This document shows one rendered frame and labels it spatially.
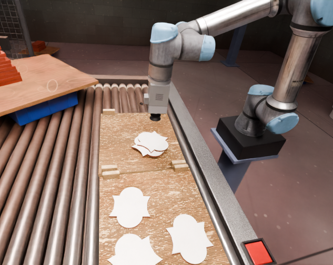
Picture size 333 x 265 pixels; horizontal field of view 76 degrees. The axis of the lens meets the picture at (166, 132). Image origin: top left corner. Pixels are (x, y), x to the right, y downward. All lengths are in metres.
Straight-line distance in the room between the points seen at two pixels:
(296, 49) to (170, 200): 0.65
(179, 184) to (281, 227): 1.43
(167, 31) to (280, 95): 0.50
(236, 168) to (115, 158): 0.68
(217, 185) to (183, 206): 0.19
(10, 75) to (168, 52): 0.84
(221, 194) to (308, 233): 1.46
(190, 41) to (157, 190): 0.50
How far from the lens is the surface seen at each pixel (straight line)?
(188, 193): 0.80
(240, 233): 0.80
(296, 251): 2.09
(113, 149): 0.92
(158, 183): 0.81
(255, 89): 1.04
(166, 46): 0.65
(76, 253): 0.72
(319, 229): 2.33
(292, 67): 0.87
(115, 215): 0.72
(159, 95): 0.70
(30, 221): 0.81
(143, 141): 0.93
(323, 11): 0.80
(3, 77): 1.26
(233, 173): 1.28
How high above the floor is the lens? 1.56
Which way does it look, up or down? 37 degrees down
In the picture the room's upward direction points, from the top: 9 degrees clockwise
